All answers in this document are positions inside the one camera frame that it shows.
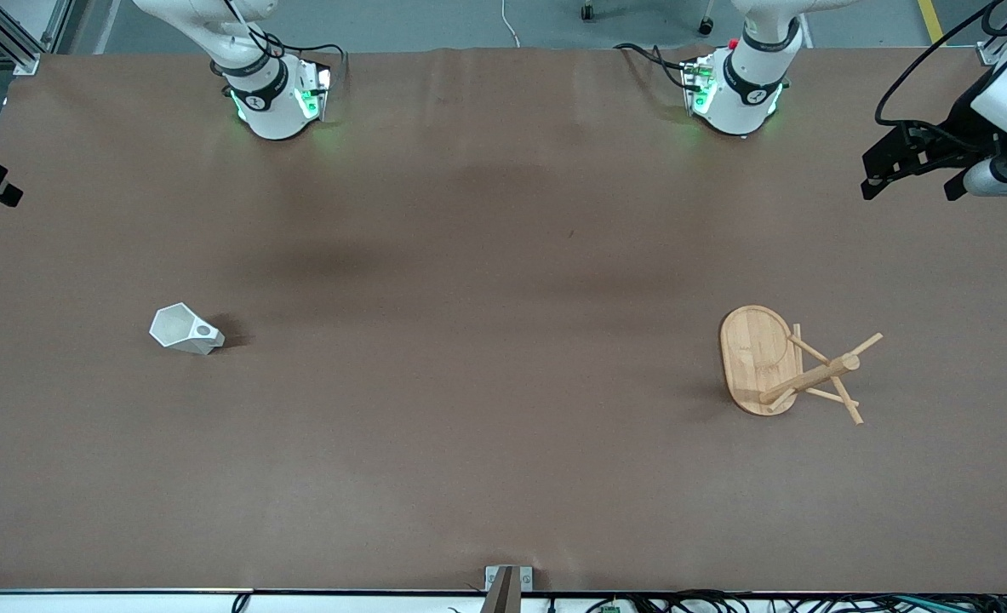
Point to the brown table cover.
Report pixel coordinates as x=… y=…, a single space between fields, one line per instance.
x=469 y=426

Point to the wooden cup rack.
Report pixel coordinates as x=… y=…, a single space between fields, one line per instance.
x=754 y=358

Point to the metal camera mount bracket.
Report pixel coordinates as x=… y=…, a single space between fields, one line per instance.
x=507 y=587

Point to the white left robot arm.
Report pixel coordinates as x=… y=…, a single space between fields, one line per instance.
x=746 y=94

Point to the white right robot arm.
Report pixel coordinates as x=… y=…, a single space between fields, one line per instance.
x=269 y=115

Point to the white faceted cup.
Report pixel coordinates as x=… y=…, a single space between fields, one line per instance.
x=175 y=328

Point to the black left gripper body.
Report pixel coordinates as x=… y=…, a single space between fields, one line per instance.
x=959 y=128

